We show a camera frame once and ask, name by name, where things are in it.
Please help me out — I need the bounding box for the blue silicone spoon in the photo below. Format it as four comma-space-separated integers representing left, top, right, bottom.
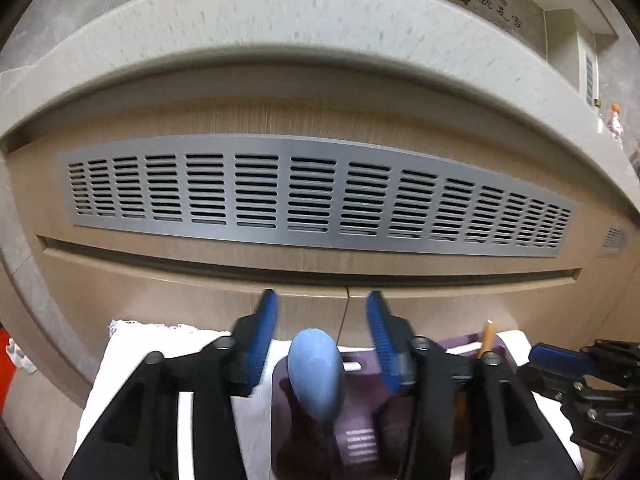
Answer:
287, 328, 347, 461

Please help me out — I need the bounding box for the wooden cabinet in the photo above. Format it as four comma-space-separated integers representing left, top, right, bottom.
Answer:
0, 94, 640, 411

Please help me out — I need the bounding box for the purple utensil holder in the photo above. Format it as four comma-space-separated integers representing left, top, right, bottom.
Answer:
270, 337, 501, 480

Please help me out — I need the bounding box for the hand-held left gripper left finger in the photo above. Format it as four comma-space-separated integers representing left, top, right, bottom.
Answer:
62, 288, 279, 480

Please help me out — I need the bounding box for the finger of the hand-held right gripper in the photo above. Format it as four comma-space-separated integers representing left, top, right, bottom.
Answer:
529, 342, 606, 378
516, 364, 588, 403

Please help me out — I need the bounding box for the wall poster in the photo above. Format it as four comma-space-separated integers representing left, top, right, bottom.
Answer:
427, 0, 547, 45

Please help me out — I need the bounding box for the grey marble ledge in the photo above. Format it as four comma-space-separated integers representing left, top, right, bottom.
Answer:
0, 0, 640, 188

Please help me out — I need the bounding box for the white cloth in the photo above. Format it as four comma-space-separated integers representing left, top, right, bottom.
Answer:
74, 318, 587, 480

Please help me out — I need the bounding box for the small metal vent grille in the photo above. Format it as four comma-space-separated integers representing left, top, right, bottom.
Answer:
599, 224, 629, 257

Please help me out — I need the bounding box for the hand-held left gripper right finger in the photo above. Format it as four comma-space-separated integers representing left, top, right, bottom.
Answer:
365, 289, 583, 480

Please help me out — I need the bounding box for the red box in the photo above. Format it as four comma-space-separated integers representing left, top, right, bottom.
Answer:
0, 329, 14, 417

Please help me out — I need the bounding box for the white small object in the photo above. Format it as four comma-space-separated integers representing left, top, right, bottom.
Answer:
6, 338, 39, 374

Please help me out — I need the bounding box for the white wall vent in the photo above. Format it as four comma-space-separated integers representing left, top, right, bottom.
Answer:
581, 50, 602, 107

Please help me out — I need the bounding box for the long metal vent grille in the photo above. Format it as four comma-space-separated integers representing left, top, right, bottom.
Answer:
57, 136, 586, 260

